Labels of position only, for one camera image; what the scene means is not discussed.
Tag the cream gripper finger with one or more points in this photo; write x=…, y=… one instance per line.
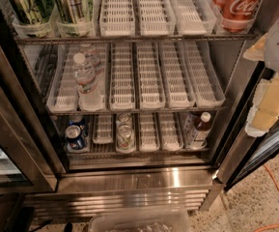
x=264, y=112
x=257, y=50

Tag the clear water bottle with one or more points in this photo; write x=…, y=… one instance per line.
x=91, y=53
x=86, y=83

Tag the open fridge door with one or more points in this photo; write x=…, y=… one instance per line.
x=245, y=154

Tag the brown tea bottle white cap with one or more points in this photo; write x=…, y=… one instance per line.
x=200, y=131

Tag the bottom tray tea bottle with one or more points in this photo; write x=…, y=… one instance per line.
x=186, y=119

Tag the stainless steel fridge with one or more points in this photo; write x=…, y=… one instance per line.
x=166, y=74

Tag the middle tray water bottles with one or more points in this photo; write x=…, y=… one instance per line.
x=96, y=100

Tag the neighbouring fridge glass door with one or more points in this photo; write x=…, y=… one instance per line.
x=23, y=169

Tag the top tray cola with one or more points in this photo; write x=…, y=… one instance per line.
x=219, y=19

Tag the front red cola can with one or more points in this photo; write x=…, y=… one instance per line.
x=237, y=14

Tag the tray empty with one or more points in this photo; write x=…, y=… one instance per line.
x=156, y=18
x=122, y=91
x=117, y=18
x=193, y=17

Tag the rear silver soda can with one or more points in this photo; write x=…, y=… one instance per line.
x=124, y=119

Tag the silver soda can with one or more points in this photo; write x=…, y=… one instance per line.
x=124, y=119
x=125, y=137

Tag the bottom tray silver cans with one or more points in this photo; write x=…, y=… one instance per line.
x=125, y=151

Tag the front silver soda can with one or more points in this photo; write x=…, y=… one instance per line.
x=125, y=137

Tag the right green drink can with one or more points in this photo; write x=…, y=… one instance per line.
x=73, y=11

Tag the green drink can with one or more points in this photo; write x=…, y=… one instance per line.
x=73, y=11
x=32, y=12

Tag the rear blue soda can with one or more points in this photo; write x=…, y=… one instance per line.
x=79, y=120

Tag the blue soda can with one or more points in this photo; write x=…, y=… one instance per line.
x=75, y=138
x=79, y=120

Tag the bottom tray blue cans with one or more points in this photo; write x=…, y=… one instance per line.
x=86, y=139

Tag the middle tray far left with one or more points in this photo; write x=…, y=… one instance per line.
x=63, y=95

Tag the front blue soda can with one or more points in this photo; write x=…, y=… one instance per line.
x=75, y=138

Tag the top tray far left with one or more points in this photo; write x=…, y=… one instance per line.
x=46, y=30

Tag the left green drink can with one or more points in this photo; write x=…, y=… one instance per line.
x=32, y=12

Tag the middle wire shelf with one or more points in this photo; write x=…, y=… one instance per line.
x=137, y=110

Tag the wire shelf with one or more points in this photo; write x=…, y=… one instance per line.
x=137, y=110
x=105, y=152
x=136, y=39

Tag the bottom wire shelf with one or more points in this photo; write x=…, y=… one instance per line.
x=105, y=152

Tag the top wire shelf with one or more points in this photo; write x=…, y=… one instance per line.
x=136, y=39

